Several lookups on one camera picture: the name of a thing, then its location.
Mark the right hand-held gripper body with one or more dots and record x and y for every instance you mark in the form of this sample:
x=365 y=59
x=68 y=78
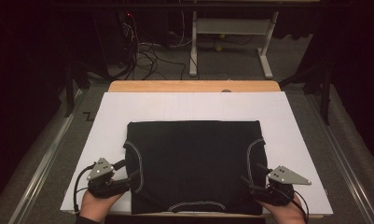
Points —
x=284 y=177

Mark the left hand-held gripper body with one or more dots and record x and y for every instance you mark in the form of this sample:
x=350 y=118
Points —
x=100 y=171

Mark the black knit vest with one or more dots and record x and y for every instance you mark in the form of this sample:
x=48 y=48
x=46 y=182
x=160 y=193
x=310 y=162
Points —
x=194 y=165

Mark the person's right hand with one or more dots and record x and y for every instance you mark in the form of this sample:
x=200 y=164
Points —
x=284 y=213

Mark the black metal stand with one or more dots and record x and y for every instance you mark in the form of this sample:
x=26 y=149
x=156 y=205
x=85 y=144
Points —
x=324 y=93
x=70 y=90

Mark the white board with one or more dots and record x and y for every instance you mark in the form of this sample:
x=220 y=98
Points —
x=191 y=107

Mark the wooden table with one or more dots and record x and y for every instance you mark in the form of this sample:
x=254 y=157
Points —
x=191 y=86

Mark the dark computer tower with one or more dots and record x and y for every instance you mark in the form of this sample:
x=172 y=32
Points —
x=113 y=37

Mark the yellow ball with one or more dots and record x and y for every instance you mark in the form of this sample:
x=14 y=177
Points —
x=222 y=35
x=218 y=48

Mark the metal floor rail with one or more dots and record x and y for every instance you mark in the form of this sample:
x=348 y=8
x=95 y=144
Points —
x=41 y=168
x=346 y=168

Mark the white metal desk frame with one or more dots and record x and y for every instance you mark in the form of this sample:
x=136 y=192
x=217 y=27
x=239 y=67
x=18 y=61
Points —
x=229 y=26

